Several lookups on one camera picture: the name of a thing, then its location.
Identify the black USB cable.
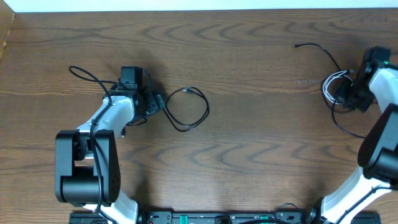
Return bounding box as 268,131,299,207
292,42,368,139
121,86,210,138

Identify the white USB cable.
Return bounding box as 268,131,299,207
322,70,354,105

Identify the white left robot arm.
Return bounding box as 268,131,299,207
55,66,165,223

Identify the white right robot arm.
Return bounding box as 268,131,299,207
307,47,397,223

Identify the brown cardboard sheet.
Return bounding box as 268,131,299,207
0,0,15,57

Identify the white back wall board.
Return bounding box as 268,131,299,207
5,0,397,12

